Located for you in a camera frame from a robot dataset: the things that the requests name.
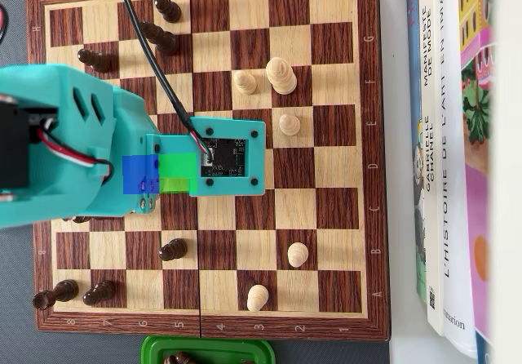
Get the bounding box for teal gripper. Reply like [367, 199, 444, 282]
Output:
[113, 88, 160, 217]

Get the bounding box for tall dark wooden chess piece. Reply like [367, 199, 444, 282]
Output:
[138, 20, 179, 55]
[32, 278, 79, 310]

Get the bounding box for tall light wooden chess piece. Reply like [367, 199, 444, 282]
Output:
[265, 56, 298, 95]

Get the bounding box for dark wooden pawn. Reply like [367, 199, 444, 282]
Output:
[157, 237, 189, 262]
[77, 47, 113, 74]
[153, 0, 183, 24]
[82, 280, 117, 306]

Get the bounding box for light wooden pawn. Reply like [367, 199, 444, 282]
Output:
[286, 242, 310, 269]
[246, 284, 270, 313]
[232, 69, 258, 96]
[278, 113, 302, 137]

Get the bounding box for wooden chessboard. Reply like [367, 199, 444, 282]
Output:
[24, 0, 392, 343]

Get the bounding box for green plastic container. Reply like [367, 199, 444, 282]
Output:
[140, 335, 276, 364]

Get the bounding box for blue children's picture book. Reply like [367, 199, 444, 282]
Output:
[405, 0, 429, 306]

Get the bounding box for white Gabrielle Chanel book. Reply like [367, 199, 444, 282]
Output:
[415, 0, 445, 337]

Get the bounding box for white art history book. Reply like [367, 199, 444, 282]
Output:
[431, 0, 479, 359]

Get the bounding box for colourful illustrated book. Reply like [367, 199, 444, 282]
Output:
[456, 0, 498, 364]

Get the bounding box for black camera cable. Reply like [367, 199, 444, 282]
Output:
[115, 0, 215, 165]

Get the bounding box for red white black servo wires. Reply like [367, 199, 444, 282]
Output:
[36, 117, 115, 184]

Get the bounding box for teal camera mount with circuit board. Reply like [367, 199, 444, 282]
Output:
[145, 117, 267, 198]

